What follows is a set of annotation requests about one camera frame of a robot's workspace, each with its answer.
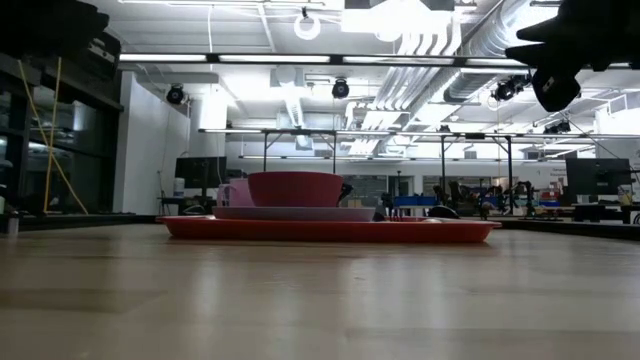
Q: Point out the black hanging ceiling camera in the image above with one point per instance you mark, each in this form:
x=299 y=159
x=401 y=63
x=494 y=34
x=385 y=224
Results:
x=507 y=90
x=340 y=89
x=175 y=95
x=557 y=128

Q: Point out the red plastic tray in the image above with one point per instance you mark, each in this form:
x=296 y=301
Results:
x=325 y=231

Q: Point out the lavender plate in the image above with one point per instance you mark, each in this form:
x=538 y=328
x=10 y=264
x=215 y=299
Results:
x=295 y=214

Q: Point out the black computer monitor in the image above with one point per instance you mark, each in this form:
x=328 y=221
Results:
x=597 y=176
x=200 y=172

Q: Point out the blue storage bins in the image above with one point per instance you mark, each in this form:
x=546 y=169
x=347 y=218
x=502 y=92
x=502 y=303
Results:
x=415 y=201

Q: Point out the overhead LED light bar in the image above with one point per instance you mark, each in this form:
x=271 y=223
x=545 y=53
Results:
x=162 y=57

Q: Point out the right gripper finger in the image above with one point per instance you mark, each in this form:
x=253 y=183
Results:
x=527 y=55
x=537 y=34

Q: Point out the magenta pink bowl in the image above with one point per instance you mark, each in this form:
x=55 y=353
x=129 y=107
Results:
x=295 y=190

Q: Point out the pale pink ribbed cup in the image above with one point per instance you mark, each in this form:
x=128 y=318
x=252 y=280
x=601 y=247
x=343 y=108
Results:
x=232 y=195

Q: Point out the black background rig frame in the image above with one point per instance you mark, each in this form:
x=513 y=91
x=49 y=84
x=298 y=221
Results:
x=265 y=152
x=509 y=165

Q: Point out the short silver post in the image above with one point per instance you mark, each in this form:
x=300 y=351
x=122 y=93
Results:
x=12 y=225

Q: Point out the silver ceiling ducts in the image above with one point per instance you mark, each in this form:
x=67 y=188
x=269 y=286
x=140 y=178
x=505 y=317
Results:
x=480 y=85

